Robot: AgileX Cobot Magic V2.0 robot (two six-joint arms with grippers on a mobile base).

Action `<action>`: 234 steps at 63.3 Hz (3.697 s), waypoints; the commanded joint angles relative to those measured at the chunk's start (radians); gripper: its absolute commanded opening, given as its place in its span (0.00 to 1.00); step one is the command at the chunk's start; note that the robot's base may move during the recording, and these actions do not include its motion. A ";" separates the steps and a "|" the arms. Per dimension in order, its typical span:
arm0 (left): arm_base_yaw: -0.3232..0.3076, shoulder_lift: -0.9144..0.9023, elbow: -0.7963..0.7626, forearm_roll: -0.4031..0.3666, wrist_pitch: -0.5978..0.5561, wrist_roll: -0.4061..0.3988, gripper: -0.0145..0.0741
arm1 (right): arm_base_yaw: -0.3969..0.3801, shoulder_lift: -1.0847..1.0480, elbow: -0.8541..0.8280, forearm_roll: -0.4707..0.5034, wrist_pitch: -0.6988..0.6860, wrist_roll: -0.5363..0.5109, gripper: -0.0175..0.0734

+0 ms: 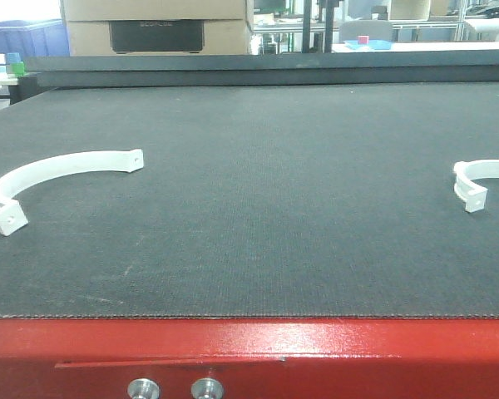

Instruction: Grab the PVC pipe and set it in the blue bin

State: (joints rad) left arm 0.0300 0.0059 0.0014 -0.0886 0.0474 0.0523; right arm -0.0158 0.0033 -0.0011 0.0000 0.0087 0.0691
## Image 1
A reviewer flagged white curved pipe clamp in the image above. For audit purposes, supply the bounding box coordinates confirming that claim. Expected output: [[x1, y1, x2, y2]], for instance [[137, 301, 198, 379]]
[[0, 149, 144, 236], [453, 159, 499, 213]]

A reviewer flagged blue tray with pink cube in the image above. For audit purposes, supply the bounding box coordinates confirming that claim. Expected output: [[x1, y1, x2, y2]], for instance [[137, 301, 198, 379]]
[[343, 36, 393, 52]]

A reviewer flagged silver bolt right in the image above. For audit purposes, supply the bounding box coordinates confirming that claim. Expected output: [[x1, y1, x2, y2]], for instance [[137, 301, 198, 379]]
[[190, 377, 225, 399]]

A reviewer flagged silver bolt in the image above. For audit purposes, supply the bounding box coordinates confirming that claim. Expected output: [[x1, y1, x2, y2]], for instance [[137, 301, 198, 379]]
[[190, 377, 225, 399], [127, 378, 161, 399]]

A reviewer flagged silver bolt left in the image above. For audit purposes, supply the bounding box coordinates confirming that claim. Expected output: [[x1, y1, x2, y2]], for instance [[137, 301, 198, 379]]
[[127, 378, 161, 399]]

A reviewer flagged cardboard box with black print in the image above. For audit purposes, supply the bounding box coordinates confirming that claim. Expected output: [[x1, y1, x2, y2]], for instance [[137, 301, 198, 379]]
[[62, 1, 254, 57]]

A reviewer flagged green block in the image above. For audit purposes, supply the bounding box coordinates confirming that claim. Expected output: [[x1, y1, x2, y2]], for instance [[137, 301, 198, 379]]
[[9, 62, 26, 77]]

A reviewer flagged blue crate far left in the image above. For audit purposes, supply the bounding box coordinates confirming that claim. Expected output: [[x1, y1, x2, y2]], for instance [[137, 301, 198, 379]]
[[0, 19, 70, 58]]

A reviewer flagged red metal cart frame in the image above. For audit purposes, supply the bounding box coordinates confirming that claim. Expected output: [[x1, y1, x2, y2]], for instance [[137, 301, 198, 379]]
[[0, 318, 499, 398]]

